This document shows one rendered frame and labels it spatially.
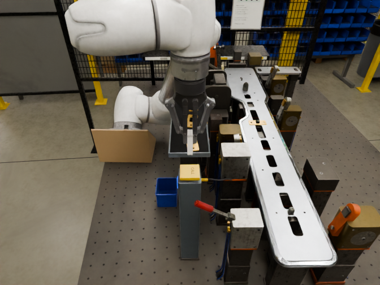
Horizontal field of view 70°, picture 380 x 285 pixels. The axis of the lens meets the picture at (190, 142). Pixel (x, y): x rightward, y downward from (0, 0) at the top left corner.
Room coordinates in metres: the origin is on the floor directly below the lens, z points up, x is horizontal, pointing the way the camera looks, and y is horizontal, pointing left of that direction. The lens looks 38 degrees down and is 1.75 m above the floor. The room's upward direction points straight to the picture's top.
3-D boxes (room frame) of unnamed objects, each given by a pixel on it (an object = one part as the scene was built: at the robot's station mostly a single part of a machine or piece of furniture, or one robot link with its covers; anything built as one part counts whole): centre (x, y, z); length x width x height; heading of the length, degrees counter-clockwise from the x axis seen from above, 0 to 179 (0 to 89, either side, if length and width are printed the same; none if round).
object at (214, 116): (1.00, -0.11, 0.90); 0.05 x 0.05 x 0.40; 1
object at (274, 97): (1.37, -0.51, 0.84); 0.10 x 0.05 x 0.29; 91
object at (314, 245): (1.08, -0.33, 1.00); 1.38 x 0.22 x 0.02; 1
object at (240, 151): (0.76, -0.15, 0.90); 0.13 x 0.08 x 0.41; 91
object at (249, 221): (0.50, -0.16, 0.88); 0.12 x 0.07 x 0.36; 91
